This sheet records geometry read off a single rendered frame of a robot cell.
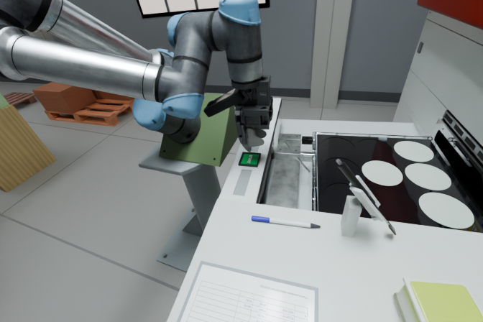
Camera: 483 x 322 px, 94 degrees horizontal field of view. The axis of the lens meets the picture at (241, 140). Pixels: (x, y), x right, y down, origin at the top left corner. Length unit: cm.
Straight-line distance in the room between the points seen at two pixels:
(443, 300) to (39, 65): 70
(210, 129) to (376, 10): 231
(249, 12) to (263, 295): 48
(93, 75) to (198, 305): 44
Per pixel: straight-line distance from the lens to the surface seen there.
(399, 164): 80
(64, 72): 53
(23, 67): 57
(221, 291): 46
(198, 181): 104
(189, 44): 49
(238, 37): 46
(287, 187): 68
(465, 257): 57
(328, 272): 47
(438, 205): 72
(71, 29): 69
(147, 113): 77
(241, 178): 61
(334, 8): 257
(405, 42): 297
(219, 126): 88
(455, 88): 95
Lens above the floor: 139
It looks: 36 degrees down
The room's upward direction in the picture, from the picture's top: 8 degrees counter-clockwise
